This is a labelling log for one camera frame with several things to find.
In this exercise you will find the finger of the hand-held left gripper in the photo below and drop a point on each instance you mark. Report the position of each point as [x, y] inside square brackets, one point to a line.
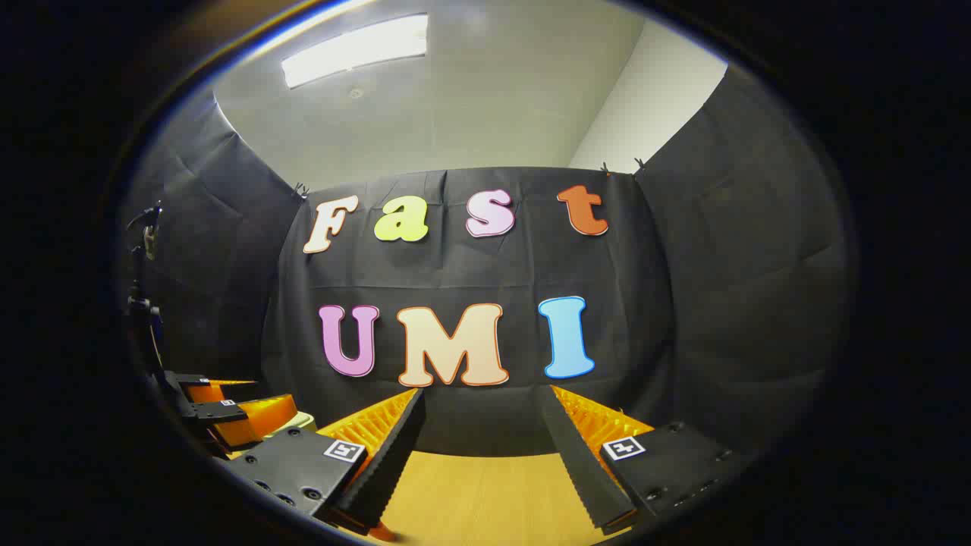
[250, 421]
[205, 390]

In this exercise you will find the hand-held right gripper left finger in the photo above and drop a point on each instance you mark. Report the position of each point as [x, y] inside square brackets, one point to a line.
[387, 462]

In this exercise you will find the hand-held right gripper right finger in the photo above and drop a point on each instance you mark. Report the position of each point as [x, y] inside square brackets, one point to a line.
[580, 462]

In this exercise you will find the green desktop garbage bin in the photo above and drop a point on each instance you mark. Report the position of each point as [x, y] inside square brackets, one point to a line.
[305, 422]

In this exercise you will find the wooden desktop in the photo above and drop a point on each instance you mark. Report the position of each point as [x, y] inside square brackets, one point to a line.
[485, 493]

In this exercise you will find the black backdrop cloth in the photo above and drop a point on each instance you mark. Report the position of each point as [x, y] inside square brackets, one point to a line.
[470, 273]

